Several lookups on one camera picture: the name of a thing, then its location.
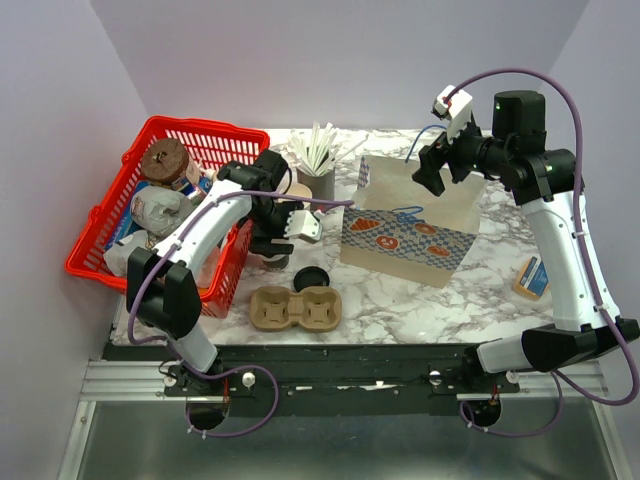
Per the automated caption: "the cardboard cup carrier tray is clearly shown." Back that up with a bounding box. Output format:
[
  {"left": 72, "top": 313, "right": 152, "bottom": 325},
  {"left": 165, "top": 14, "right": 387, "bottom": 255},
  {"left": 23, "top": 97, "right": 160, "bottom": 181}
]
[{"left": 249, "top": 286, "right": 342, "bottom": 333}]

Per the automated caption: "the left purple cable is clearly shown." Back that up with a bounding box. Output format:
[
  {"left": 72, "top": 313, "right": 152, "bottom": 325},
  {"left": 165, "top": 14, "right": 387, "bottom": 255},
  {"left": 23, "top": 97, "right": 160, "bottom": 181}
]
[{"left": 127, "top": 189, "right": 356, "bottom": 439}]

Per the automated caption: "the red blue drink can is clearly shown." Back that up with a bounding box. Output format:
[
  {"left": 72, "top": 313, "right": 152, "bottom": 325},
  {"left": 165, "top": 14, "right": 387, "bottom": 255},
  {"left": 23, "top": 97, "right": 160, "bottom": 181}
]
[{"left": 171, "top": 164, "right": 216, "bottom": 203}]

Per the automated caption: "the bundle of white straws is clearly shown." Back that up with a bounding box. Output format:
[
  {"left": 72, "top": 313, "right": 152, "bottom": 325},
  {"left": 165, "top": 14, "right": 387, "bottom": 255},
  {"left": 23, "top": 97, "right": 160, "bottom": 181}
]
[{"left": 288, "top": 122, "right": 369, "bottom": 177}]

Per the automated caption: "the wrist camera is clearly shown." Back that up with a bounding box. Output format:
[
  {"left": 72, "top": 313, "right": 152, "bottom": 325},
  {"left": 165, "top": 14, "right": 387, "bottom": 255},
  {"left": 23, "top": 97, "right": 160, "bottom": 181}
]
[
  {"left": 283, "top": 210, "right": 324, "bottom": 243},
  {"left": 432, "top": 85, "right": 473, "bottom": 145}
]

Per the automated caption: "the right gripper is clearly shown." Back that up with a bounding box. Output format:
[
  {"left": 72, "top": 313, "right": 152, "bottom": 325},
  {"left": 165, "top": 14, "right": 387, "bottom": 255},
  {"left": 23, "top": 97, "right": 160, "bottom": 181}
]
[{"left": 412, "top": 109, "right": 512, "bottom": 195}]

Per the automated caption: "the brown round bread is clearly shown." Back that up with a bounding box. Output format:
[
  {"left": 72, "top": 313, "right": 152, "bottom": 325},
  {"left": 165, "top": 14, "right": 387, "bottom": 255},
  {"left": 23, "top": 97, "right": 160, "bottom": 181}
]
[{"left": 140, "top": 138, "right": 189, "bottom": 190}]

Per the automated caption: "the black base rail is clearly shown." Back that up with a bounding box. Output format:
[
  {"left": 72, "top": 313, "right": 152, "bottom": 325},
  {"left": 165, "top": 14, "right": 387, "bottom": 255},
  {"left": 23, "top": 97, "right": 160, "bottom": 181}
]
[{"left": 103, "top": 344, "right": 524, "bottom": 427}]

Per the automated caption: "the black paper coffee cup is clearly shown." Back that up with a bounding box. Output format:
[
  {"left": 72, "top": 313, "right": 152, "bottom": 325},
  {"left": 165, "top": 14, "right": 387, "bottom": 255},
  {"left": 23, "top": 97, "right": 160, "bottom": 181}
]
[{"left": 261, "top": 255, "right": 289, "bottom": 270}]

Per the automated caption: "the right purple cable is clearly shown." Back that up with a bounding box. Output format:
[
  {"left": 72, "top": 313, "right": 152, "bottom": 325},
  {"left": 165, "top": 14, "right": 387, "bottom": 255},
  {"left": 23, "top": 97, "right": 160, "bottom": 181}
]
[{"left": 444, "top": 68, "right": 640, "bottom": 439}]

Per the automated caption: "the grey straw holder cup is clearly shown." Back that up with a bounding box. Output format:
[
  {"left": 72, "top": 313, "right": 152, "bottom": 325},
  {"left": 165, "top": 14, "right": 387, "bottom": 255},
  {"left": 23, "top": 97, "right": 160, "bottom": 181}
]
[{"left": 296, "top": 166, "right": 335, "bottom": 200}]

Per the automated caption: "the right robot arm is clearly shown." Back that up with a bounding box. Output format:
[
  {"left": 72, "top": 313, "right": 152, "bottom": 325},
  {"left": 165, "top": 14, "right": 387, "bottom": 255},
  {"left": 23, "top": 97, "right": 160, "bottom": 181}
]
[{"left": 412, "top": 86, "right": 639, "bottom": 392}]

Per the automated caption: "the white printed food bag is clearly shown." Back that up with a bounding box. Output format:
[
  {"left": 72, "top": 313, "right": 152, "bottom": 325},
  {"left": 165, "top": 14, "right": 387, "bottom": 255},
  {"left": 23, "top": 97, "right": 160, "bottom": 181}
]
[{"left": 103, "top": 230, "right": 162, "bottom": 278}]

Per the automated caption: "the red plastic basket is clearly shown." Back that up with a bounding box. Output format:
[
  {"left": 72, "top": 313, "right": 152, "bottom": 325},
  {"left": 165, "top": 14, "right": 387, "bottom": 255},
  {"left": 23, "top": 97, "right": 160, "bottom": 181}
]
[{"left": 65, "top": 116, "right": 271, "bottom": 318}]

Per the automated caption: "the purple cable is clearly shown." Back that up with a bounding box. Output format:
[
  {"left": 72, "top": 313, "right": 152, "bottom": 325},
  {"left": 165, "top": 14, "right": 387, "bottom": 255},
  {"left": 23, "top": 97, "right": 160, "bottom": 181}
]
[
  {"left": 127, "top": 189, "right": 356, "bottom": 439},
  {"left": 444, "top": 68, "right": 640, "bottom": 439}
]

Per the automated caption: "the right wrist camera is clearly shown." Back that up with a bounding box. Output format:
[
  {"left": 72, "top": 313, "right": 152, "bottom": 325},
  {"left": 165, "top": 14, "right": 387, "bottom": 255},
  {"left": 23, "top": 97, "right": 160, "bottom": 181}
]
[{"left": 432, "top": 85, "right": 473, "bottom": 145}]

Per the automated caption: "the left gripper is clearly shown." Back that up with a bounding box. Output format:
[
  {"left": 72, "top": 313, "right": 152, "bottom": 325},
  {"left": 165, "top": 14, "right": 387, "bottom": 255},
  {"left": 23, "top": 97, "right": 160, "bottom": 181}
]
[{"left": 247, "top": 200, "right": 304, "bottom": 258}]

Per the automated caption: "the blue checkered paper bag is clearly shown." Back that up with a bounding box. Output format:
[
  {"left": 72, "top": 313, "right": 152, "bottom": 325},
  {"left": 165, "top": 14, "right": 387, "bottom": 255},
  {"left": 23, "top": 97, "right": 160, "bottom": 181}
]
[{"left": 340, "top": 155, "right": 486, "bottom": 288}]

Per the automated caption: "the grey paper food bag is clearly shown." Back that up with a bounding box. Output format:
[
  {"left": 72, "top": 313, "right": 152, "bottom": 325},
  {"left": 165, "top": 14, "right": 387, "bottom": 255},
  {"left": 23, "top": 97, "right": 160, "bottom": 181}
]
[{"left": 130, "top": 186, "right": 195, "bottom": 238}]

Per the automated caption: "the black plastic cup lid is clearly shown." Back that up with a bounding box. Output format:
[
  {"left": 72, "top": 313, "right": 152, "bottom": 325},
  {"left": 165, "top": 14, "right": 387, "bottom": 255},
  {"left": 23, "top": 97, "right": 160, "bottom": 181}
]
[{"left": 293, "top": 266, "right": 330, "bottom": 292}]

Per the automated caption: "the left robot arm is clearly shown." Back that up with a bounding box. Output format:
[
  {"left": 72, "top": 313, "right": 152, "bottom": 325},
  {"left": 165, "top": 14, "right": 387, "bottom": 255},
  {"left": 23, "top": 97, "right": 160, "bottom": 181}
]
[{"left": 126, "top": 150, "right": 303, "bottom": 395}]

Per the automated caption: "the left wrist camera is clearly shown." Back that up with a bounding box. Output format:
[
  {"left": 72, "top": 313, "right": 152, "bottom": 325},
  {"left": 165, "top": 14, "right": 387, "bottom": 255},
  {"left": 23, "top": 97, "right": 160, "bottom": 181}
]
[{"left": 283, "top": 210, "right": 324, "bottom": 243}]

